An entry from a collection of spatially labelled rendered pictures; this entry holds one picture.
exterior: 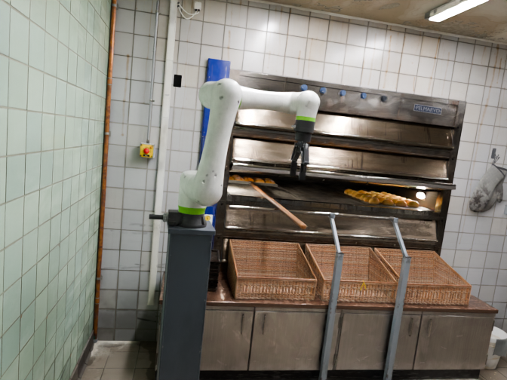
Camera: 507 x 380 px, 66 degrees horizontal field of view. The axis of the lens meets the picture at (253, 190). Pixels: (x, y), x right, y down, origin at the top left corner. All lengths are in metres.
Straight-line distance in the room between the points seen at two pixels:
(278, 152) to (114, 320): 1.77
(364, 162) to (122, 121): 1.85
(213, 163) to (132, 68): 1.51
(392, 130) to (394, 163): 0.27
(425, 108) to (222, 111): 2.21
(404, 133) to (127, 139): 2.13
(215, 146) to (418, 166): 2.20
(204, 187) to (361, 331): 1.76
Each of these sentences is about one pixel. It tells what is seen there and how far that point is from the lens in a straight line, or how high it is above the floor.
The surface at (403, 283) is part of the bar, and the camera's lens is 2.88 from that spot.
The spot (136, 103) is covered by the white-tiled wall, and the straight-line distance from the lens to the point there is 2.93.
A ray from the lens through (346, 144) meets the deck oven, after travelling 3.16.
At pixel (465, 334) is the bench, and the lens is 3.40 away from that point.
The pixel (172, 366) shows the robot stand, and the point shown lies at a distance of 1.99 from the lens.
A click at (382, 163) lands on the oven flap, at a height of 1.53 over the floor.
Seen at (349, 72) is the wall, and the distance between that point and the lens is 3.19.
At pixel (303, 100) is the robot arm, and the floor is 1.82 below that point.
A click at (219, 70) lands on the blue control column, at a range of 2.91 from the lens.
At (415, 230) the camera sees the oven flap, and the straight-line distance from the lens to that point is 3.55.
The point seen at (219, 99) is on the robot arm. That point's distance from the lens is 1.60.
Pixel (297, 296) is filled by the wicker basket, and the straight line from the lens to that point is 2.74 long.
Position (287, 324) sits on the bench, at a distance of 2.75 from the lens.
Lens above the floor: 1.62
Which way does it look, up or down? 7 degrees down
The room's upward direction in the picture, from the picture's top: 6 degrees clockwise
